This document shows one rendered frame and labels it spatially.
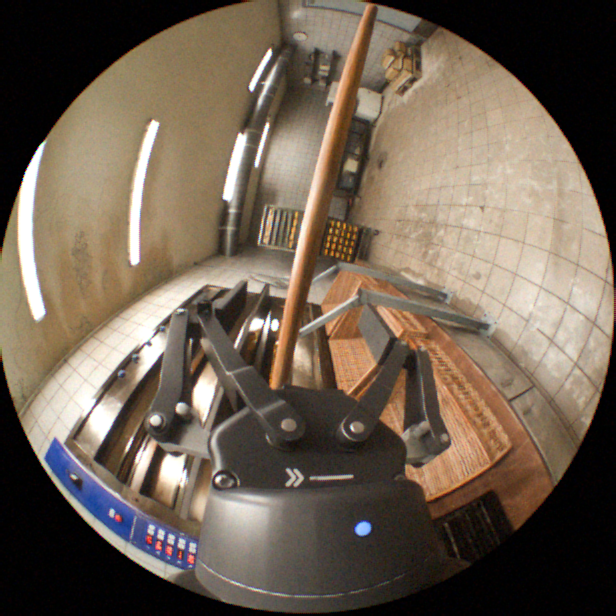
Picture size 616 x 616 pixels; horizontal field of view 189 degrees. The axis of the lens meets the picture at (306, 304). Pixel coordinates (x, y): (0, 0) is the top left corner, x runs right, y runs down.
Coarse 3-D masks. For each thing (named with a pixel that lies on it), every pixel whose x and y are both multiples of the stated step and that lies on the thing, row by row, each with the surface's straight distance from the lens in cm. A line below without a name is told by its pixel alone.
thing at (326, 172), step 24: (360, 24) 57; (360, 48) 44; (360, 72) 38; (336, 96) 33; (336, 120) 29; (336, 144) 27; (336, 168) 26; (312, 192) 25; (312, 216) 24; (312, 240) 24; (312, 264) 25; (288, 312) 27; (288, 336) 29; (288, 360) 32
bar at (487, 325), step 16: (368, 272) 118; (416, 288) 139; (432, 288) 150; (448, 288) 163; (352, 304) 69; (384, 304) 73; (400, 304) 76; (416, 304) 80; (448, 304) 159; (320, 320) 70; (448, 320) 98; (464, 320) 108; (480, 320) 126; (496, 320) 133
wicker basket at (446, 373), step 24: (432, 360) 70; (456, 384) 76; (384, 408) 101; (456, 408) 59; (480, 408) 66; (456, 432) 76; (480, 432) 58; (504, 432) 68; (456, 456) 78; (480, 456) 73; (432, 480) 88; (456, 480) 81
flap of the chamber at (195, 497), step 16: (256, 320) 131; (256, 336) 134; (240, 352) 98; (224, 400) 80; (224, 416) 82; (208, 464) 73; (192, 480) 66; (208, 480) 75; (192, 496) 66; (192, 512) 68
